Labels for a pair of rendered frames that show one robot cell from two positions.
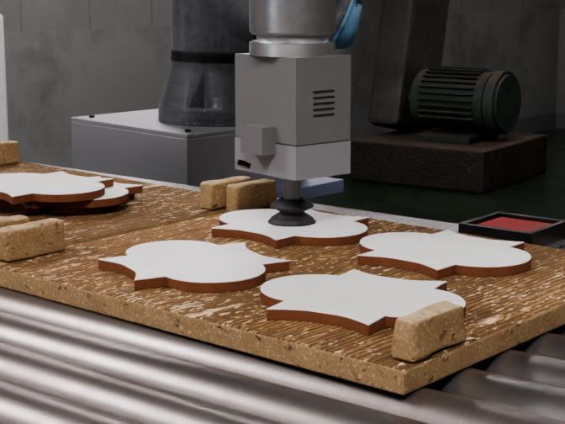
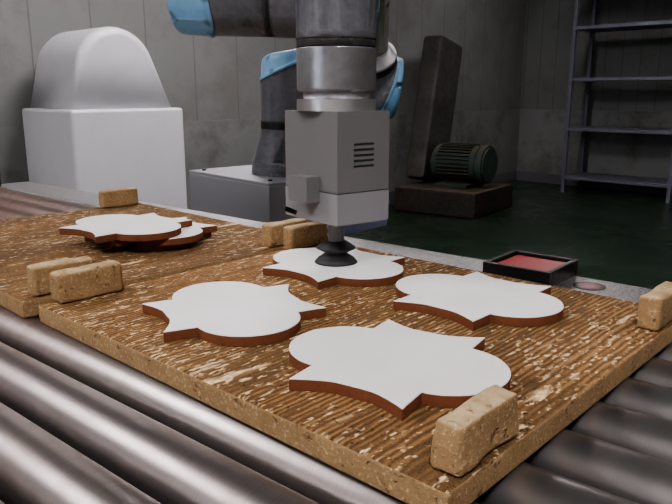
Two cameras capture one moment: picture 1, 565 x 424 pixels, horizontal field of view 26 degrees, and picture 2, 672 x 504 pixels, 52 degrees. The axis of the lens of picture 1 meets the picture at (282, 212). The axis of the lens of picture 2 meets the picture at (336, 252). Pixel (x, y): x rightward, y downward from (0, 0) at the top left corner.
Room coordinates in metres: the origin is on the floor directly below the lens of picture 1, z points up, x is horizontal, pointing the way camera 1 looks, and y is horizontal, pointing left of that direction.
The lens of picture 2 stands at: (0.41, -0.03, 1.11)
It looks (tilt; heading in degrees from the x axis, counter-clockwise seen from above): 13 degrees down; 2
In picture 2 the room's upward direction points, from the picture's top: straight up
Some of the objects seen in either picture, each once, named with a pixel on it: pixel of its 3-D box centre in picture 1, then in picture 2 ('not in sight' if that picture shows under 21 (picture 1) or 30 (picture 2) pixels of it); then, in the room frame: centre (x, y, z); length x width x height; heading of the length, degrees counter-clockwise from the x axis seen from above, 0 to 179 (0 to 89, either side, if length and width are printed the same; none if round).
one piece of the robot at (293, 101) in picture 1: (280, 106); (325, 158); (1.06, 0.00, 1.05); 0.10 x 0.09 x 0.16; 130
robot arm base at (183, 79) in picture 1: (212, 85); (291, 147); (1.73, 0.10, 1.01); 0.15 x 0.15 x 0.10
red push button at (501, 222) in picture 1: (513, 231); (530, 269); (1.13, -0.22, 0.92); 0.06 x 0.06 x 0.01; 52
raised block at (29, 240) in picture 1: (30, 240); (87, 281); (0.97, 0.20, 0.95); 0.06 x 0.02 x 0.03; 139
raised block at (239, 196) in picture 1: (251, 195); (305, 235); (1.17, 0.03, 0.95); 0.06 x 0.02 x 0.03; 139
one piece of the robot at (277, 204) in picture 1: (292, 206); (336, 247); (1.07, -0.01, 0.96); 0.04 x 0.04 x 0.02
